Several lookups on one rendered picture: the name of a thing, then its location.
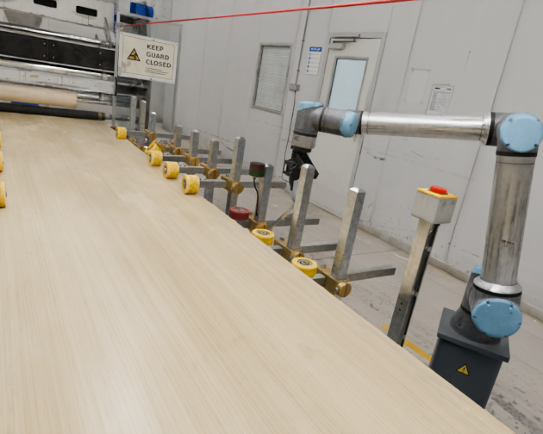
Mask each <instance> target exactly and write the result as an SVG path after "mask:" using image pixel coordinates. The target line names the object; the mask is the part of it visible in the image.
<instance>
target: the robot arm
mask: <svg viewBox="0 0 543 434"><path fill-rule="evenodd" d="M323 106H324V104H323V103H322V102H299V104H298V109H297V113H296V122H295V126H294V132H293V137H292V141H291V147H290V149H292V154H291V159H289V160H285V161H284V167H285V165H286V169H285V170H284V169H283V173H284V174H285V175H286V176H288V177H289V183H290V184H287V185H286V189H287V190H288V192H289V193H290V196H291V199H292V201H293V202H295V199H296V191H297V185H298V181H299V180H298V179H299V176H300V171H301V166H302V165H304V164H311V165H313V163H312V161H311V160H310V158H309V156H308V154H307V152H311V151H312V149H314V148H315V143H316V139H317V134H318V132H322V133H330V134H334V135H339V136H343V137H345V138H351V137H353V136H354V134H374V135H389V136H404V137H419V138H434V139H450V140H478V141H480V142H481V143H482V144H483V145H484V146H496V164H495V170H494V177H493V184H492V191H491V198H490V210H489V217H488V223H487V230H486V237H485V243H484V256H483V262H482V264H476V265H474V267H473V269H472V271H471V275H470V278H469V281H468V283H467V286H466V289H465V293H464V296H463V299H462V301H461V304H460V307H459V308H458V309H457V310H456V312H455V313H454V314H453V315H452V316H451V318H450V321H449V325H450V327H451V328H452V329H453V330H454V331H455V332H456V333H458V334H459V335H461V336H463V337H464V338H467V339H470V340H471V341H474V342H477V343H480V344H498V343H499V341H500V339H501V338H506V337H509V336H511V335H513V334H515V333H516V332H517V331H518V330H519V329H520V327H521V322H522V315H521V311H520V304H521V294H522V286H521V285H520V284H519V283H518V281H517V277H518V270H519V265H520V259H521V248H522V243H523V237H524V232H525V225H526V220H527V210H528V203H529V198H530V192H531V187H532V181H533V175H534V165H535V159H536V158H537V154H538V149H539V144H540V142H541V141H542V140H543V124H542V122H541V120H540V119H539V118H538V117H536V116H535V115H532V114H529V113H525V112H520V113H505V112H489V113H488V114H486V115H484V116H475V115H431V114H409V113H387V112H366V111H361V110H351V109H348V110H340V109H336V108H327V107H323ZM313 166H314V165H313ZM314 167H315V166H314ZM297 180H298V181H297Z"/></svg>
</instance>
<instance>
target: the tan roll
mask: <svg viewBox="0 0 543 434"><path fill-rule="evenodd" d="M0 100H3V101H12V102H27V103H36V104H45V105H53V106H61V107H70V108H76V107H77V102H83V103H91V104H99V105H107V106H113V102H108V101H101V100H93V99H85V98H78V97H77V92H76V91H69V90H55V89H48V88H41V87H34V86H27V85H19V84H6V83H0Z"/></svg>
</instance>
